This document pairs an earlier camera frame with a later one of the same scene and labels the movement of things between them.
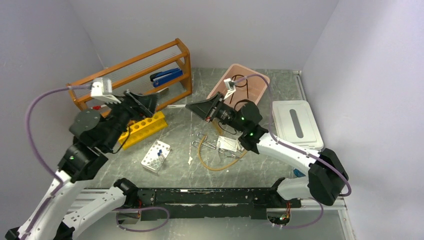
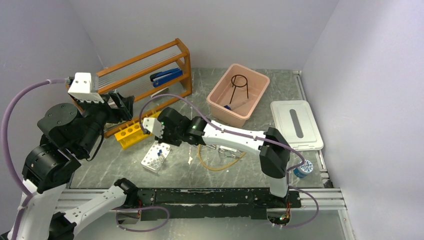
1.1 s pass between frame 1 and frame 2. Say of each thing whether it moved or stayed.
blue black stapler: stayed
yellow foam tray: stayed
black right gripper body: moved
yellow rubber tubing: stayed
